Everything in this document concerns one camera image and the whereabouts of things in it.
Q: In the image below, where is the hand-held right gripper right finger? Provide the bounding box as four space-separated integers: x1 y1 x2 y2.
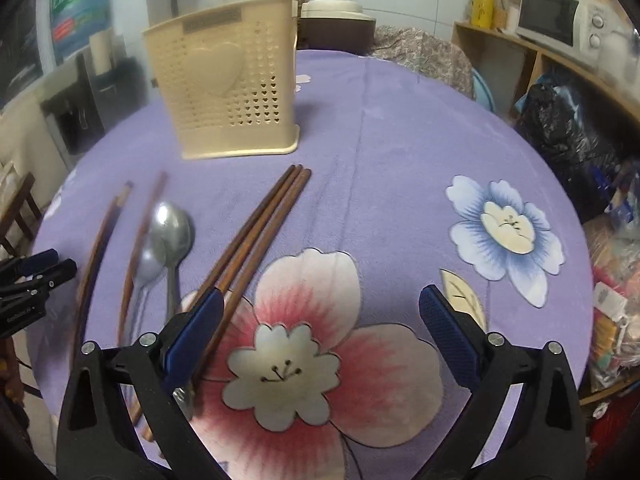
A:
415 284 586 480

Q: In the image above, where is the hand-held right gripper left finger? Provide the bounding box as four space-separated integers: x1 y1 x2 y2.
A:
56 287 226 480

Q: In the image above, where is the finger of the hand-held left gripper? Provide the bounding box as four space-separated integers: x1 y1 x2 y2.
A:
0 259 78 338
0 249 60 281

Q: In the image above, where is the cream plastic utensil holder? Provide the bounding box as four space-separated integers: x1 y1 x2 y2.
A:
141 0 302 161

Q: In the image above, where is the dark wooden chair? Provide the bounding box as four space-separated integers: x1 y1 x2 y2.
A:
0 172 43 256

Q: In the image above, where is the small metal spoon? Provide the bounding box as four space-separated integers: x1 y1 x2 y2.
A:
127 240 170 346

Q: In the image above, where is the large metal spoon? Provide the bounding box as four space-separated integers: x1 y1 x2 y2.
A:
151 201 197 421

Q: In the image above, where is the grey water dispenser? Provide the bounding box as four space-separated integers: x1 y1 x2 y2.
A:
40 27 146 156

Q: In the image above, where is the pile of colourful packets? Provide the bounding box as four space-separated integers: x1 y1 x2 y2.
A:
580 160 640 401

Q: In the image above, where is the purple floral tablecloth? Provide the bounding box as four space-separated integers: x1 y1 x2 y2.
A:
27 49 593 480

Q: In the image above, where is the sliding glass window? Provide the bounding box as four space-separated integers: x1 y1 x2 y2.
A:
0 0 51 106

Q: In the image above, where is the black plastic bag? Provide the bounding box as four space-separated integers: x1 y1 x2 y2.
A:
517 82 621 221

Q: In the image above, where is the blue plastic basin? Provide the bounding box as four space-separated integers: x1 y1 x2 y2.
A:
470 67 496 111

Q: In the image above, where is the blue water dispenser bottle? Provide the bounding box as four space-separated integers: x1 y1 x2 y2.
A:
47 0 112 63

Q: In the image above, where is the brown floral cloth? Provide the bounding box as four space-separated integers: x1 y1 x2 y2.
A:
372 25 476 101

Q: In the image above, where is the light wooden shelf unit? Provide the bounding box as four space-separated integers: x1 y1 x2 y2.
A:
452 20 640 126

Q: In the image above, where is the cream and brown rice cooker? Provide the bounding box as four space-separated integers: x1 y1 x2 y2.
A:
298 0 377 53

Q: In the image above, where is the white microwave oven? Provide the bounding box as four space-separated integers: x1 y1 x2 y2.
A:
515 0 613 68

